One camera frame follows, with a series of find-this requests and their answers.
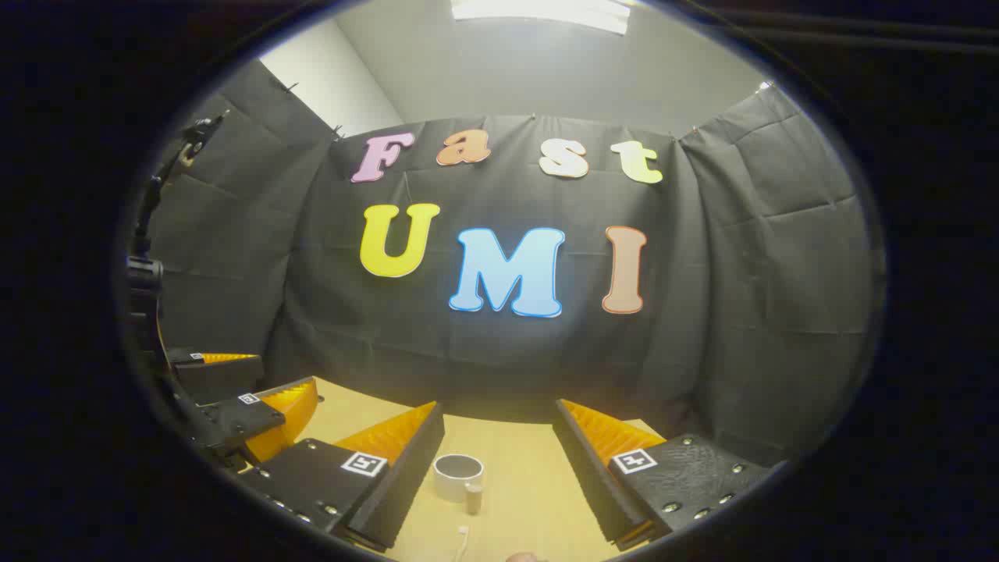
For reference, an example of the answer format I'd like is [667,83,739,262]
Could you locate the ceiling light panel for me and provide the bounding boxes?
[451,0,631,35]

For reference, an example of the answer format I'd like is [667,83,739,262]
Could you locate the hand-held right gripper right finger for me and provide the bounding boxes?
[552,398,776,552]

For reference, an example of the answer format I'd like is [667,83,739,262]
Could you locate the wooden desktop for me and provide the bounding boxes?
[234,377,680,562]

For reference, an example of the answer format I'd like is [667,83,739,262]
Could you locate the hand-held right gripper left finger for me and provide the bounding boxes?
[234,400,446,553]

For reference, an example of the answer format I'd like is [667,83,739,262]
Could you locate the white cup with wooden handle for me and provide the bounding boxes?
[432,454,486,516]

